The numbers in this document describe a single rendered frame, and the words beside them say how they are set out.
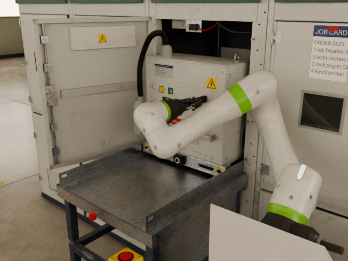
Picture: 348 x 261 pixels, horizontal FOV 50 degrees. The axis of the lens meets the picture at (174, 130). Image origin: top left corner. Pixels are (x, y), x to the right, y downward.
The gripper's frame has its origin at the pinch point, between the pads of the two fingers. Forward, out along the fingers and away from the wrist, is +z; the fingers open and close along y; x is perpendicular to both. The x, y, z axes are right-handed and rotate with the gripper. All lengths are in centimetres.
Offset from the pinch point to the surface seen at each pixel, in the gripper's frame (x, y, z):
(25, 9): 38, -179, 18
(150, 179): -38.4, -15.8, -17.5
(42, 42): 25, -63, -39
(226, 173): -33.1, 13.8, 2.1
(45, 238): -123, -128, -16
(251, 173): -37.2, 19.1, 17.4
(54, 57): 17, -64, -33
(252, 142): -21.0, 18.2, 17.4
